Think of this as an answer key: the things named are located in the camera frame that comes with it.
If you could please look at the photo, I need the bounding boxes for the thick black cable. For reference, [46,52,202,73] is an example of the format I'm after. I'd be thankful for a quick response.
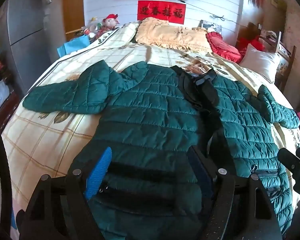
[0,110,14,240]

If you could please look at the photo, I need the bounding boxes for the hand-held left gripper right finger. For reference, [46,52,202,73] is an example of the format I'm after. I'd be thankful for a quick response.
[187,145,283,240]

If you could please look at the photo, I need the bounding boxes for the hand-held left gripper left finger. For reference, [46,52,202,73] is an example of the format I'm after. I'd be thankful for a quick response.
[19,147,113,240]

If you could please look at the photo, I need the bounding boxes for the grey refrigerator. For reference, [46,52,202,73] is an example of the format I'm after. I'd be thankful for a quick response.
[5,0,53,93]

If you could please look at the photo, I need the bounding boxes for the wooden door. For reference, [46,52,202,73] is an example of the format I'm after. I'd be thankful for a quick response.
[63,0,85,42]

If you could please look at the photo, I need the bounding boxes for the red frilled pillow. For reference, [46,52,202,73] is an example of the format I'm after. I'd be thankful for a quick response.
[205,31,243,63]

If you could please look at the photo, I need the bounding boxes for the blue bag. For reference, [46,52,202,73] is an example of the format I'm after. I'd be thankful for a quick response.
[57,34,90,57]

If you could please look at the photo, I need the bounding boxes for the red wall banner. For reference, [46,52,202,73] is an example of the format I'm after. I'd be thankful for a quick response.
[137,0,186,25]

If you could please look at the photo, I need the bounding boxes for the beige frilled pillow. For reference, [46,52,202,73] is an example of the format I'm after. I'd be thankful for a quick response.
[135,17,213,53]

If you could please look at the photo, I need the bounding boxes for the pile of bottles and toys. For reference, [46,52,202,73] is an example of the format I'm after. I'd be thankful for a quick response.
[81,17,105,39]

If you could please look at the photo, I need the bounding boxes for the cream floral bed blanket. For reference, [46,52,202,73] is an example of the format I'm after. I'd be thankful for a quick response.
[0,21,300,240]

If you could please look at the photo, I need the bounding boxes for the framed photo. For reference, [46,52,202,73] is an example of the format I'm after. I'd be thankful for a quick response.
[201,19,222,36]

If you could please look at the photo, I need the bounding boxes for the red cloth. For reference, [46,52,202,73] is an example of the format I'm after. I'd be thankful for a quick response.
[236,36,265,55]

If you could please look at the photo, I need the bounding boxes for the white plastic bag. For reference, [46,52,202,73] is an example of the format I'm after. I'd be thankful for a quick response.
[0,76,10,113]

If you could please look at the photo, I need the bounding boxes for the black wall cable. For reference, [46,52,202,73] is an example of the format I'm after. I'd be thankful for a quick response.
[160,0,240,24]

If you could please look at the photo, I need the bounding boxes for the wooden chair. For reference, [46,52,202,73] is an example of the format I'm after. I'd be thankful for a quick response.
[259,30,297,93]

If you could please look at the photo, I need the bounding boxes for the white pillow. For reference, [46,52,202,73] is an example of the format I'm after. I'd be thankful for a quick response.
[239,43,282,83]

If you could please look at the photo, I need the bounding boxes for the green quilted jacket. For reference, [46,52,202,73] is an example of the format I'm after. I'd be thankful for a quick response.
[22,60,300,240]

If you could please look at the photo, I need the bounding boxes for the plush toy with red hat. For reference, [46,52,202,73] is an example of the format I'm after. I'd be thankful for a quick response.
[102,14,120,30]

